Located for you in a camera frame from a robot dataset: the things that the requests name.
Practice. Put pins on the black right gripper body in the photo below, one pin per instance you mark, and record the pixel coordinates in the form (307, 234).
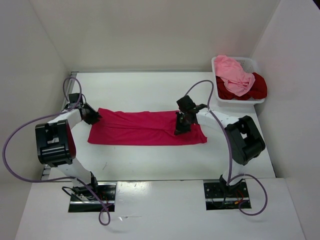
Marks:
(181, 117)

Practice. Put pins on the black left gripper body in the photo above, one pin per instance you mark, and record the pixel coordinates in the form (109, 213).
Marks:
(91, 115)

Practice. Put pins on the magenta t shirt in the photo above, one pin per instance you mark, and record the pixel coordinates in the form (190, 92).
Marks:
(146, 128)

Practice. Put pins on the light pink t shirt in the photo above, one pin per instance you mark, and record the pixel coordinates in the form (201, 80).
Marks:
(234, 78)

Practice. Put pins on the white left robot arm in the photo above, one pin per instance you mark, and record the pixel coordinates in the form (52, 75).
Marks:
(57, 149)

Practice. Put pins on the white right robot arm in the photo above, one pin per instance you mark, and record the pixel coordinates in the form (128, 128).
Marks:
(243, 138)

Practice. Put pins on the dark red t shirt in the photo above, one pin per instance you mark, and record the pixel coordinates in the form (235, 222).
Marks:
(258, 91)

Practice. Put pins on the white plastic basket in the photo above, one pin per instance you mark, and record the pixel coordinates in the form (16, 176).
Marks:
(249, 66)

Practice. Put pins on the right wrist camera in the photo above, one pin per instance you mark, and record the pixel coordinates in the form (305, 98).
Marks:
(185, 104)

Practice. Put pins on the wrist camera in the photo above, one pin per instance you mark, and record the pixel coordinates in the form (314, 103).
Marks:
(75, 98)
(185, 104)

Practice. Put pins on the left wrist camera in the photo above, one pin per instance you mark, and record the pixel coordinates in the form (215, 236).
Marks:
(75, 98)

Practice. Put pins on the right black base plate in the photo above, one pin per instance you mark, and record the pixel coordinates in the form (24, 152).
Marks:
(217, 199)

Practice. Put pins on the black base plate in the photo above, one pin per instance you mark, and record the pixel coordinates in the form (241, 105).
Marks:
(80, 204)
(217, 199)

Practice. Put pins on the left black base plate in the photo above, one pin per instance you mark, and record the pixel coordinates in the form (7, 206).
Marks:
(80, 204)

